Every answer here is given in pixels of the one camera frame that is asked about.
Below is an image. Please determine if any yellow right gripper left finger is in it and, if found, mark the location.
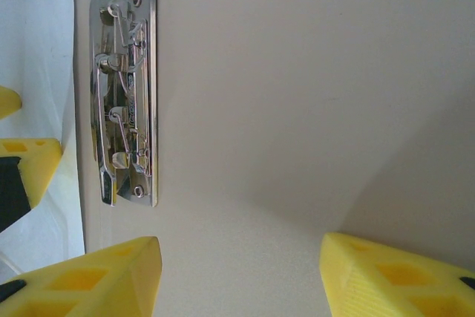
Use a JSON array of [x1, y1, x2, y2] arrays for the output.
[[0, 235, 163, 317]]

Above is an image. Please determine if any metal folder clip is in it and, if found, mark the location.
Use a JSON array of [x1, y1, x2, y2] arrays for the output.
[[90, 0, 160, 208]]

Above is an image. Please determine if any white paper sheet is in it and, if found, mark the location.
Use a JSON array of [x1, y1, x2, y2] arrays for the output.
[[0, 0, 87, 272]]

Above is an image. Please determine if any brown cardboard folder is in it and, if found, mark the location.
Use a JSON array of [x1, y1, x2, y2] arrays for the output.
[[72, 0, 475, 317]]

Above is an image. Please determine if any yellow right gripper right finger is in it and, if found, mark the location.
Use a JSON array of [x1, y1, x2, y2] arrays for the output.
[[320, 231, 475, 317]]

